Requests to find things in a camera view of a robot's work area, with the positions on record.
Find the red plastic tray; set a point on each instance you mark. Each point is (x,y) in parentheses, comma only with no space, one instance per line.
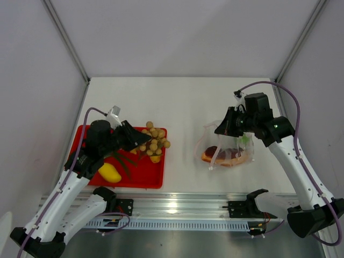
(146,175)

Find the yellow mango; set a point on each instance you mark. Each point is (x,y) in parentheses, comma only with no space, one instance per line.
(109,173)

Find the aluminium frame post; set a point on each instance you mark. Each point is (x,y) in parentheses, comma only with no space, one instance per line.
(54,16)
(302,38)

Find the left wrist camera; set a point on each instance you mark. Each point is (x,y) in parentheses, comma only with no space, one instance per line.
(113,117)

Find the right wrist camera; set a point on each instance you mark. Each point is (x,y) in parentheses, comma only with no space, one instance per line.
(240,97)

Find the clear zip top bag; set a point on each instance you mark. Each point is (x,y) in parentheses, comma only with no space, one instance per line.
(209,138)

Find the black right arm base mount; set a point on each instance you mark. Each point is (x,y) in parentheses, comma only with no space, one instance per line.
(244,209)

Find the yellow ginger root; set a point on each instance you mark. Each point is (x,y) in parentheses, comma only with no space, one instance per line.
(135,151)

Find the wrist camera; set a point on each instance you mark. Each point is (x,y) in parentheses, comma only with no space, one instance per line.
(113,117)
(240,97)

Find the green scallion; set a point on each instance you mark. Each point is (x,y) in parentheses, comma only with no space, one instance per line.
(124,162)

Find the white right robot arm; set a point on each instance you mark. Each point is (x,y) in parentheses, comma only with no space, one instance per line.
(316,208)

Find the brown longan bunch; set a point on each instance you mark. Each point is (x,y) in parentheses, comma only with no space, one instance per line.
(157,143)

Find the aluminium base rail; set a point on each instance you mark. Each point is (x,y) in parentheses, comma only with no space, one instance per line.
(184,205)

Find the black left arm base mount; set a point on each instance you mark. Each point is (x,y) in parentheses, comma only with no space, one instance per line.
(124,206)

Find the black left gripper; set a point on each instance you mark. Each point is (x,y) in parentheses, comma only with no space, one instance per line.
(134,137)

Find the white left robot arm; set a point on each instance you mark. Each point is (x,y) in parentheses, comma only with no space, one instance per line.
(48,233)

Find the white slotted cable duct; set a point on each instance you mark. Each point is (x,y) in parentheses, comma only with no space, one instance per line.
(175,225)

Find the left aluminium frame post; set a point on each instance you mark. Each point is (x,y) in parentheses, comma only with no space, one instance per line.
(54,16)

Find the right aluminium frame post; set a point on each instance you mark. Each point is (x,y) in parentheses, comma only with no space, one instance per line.
(302,38)

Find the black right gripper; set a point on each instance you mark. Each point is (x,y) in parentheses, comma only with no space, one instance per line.
(226,127)

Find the green round vegetable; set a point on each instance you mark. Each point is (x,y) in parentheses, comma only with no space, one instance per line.
(243,141)

